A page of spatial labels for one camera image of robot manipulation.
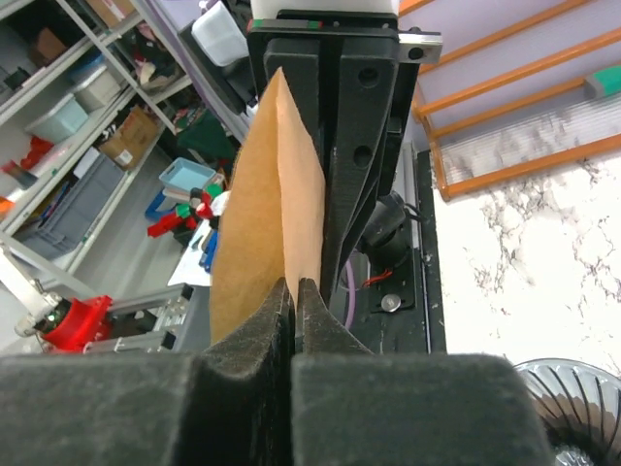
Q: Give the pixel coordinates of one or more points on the light blue plastic tray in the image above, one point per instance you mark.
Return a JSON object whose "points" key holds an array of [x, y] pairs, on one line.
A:
{"points": [[183, 175]]}

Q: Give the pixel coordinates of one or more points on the red robot base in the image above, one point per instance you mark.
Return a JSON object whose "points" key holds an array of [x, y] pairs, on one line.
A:
{"points": [[86, 322]]}

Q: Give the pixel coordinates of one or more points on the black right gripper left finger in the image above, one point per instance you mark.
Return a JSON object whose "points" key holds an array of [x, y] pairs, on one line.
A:
{"points": [[226, 405]]}

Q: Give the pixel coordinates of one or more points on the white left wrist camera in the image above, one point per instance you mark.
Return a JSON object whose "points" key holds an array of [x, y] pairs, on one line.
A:
{"points": [[270, 8]]}

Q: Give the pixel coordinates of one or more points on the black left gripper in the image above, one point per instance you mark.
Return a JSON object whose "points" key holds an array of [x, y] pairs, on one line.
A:
{"points": [[339, 96]]}

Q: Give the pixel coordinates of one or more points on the orange wooden rack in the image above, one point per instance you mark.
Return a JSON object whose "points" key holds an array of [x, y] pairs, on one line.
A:
{"points": [[521, 87]]}

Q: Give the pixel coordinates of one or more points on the metal storage shelf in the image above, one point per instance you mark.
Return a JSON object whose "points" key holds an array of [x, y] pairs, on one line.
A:
{"points": [[78, 80]]}

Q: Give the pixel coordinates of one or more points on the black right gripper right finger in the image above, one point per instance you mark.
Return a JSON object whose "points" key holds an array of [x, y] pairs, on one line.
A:
{"points": [[353, 407]]}

